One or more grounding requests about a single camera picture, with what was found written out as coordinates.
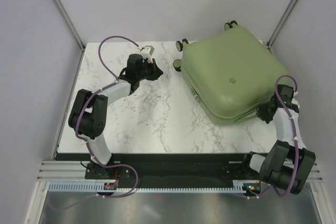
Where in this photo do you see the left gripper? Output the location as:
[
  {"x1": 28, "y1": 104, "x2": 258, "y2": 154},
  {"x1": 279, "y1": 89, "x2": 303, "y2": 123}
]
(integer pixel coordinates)
[{"x1": 137, "y1": 58, "x2": 164, "y2": 81}]

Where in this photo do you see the green suitcase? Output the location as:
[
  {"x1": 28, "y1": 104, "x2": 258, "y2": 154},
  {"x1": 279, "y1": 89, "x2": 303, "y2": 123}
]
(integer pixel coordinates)
[{"x1": 181, "y1": 24, "x2": 288, "y2": 125}]

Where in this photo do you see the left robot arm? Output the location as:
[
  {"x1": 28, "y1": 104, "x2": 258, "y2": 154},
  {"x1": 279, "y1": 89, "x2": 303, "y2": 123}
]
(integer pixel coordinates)
[{"x1": 68, "y1": 52, "x2": 163, "y2": 179}]

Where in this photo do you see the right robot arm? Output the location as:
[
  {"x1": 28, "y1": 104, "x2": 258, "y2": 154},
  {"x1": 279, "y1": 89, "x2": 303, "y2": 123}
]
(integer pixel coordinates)
[{"x1": 240, "y1": 84, "x2": 316, "y2": 195}]

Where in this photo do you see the green suitcase wheel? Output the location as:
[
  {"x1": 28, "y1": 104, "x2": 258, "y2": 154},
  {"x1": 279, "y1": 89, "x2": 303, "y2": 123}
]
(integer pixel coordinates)
[
  {"x1": 175, "y1": 38, "x2": 189, "y2": 52},
  {"x1": 173, "y1": 59, "x2": 182, "y2": 72},
  {"x1": 224, "y1": 20, "x2": 238, "y2": 31}
]

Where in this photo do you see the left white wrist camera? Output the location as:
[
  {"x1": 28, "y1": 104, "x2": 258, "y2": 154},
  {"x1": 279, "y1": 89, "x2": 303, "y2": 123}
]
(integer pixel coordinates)
[{"x1": 139, "y1": 46, "x2": 154, "y2": 63}]

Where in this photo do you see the right aluminium frame post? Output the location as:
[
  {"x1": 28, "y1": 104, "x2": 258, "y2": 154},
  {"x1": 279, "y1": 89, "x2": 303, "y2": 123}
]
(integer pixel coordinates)
[{"x1": 266, "y1": 0, "x2": 299, "y2": 51}]

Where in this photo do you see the aluminium frame post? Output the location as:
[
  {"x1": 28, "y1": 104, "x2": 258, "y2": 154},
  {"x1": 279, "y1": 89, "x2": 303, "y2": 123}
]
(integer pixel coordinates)
[
  {"x1": 266, "y1": 0, "x2": 299, "y2": 51},
  {"x1": 52, "y1": 0, "x2": 86, "y2": 52}
]

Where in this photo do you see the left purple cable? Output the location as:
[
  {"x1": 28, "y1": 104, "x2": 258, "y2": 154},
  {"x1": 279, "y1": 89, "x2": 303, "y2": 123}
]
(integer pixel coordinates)
[{"x1": 75, "y1": 35, "x2": 140, "y2": 200}]

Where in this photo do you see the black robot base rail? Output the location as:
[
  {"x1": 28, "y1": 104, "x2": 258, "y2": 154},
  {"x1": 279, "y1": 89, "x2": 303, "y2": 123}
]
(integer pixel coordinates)
[{"x1": 85, "y1": 154, "x2": 259, "y2": 190}]

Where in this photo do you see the left aluminium frame post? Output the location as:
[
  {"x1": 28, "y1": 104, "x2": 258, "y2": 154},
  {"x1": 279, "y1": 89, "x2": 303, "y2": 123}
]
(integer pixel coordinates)
[{"x1": 52, "y1": 0, "x2": 86, "y2": 52}]

